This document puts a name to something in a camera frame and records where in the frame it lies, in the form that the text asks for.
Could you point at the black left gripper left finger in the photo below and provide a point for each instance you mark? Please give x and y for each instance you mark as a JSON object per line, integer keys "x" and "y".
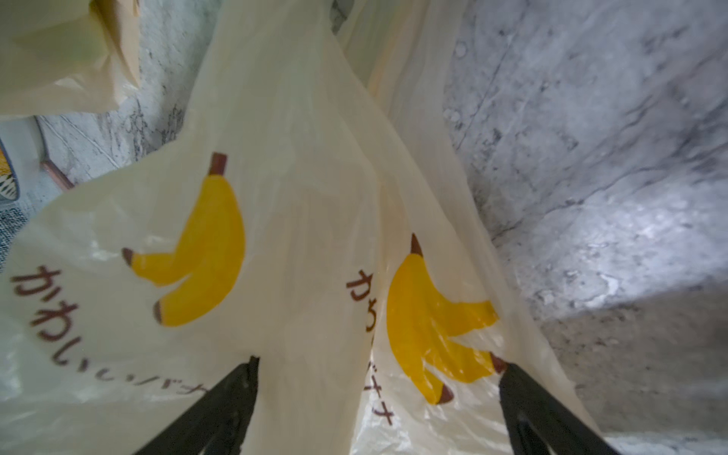
{"x": 217, "y": 422}

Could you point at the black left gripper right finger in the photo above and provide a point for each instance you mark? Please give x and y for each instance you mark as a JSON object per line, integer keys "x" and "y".
{"x": 537, "y": 423}

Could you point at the banana print plastic bag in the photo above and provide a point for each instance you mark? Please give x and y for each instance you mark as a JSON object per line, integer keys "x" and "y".
{"x": 312, "y": 213}
{"x": 61, "y": 57}

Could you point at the patterned bowl with yellow food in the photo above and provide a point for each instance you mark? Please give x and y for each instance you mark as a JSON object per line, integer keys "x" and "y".
{"x": 9, "y": 186}

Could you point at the pink handled fork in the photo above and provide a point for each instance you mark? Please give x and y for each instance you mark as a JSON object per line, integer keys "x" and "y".
{"x": 58, "y": 177}

